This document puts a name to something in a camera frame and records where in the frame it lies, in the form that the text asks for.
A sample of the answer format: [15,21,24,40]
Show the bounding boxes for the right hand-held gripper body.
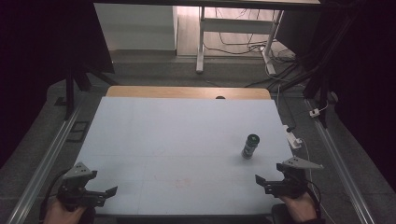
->
[264,156,325,200]

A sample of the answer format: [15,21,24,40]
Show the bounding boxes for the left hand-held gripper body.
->
[56,161,108,213]

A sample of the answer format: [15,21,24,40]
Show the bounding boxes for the person's right hand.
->
[277,191,319,224]

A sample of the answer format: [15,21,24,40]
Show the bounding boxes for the person's left hand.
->
[42,199,89,224]

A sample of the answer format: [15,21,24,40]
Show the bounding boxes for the small white connector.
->
[282,124,304,151]

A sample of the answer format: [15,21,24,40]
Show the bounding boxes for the white table mat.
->
[70,95,294,217]

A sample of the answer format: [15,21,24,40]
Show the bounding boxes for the black stand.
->
[279,12,356,129]
[54,59,120,121]

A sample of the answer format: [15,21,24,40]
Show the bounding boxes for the wooden table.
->
[105,85,273,101]

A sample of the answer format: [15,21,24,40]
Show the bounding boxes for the thin white cable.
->
[299,138,338,224]

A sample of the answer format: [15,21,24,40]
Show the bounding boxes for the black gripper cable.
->
[38,168,72,224]
[306,178,323,218]

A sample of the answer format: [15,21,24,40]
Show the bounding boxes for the metal floor rail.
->
[5,104,82,224]
[304,98,376,224]

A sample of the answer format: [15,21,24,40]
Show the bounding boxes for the black floor cables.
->
[204,7,300,90]

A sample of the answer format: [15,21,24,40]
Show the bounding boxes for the white metal desk frame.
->
[195,6,285,77]

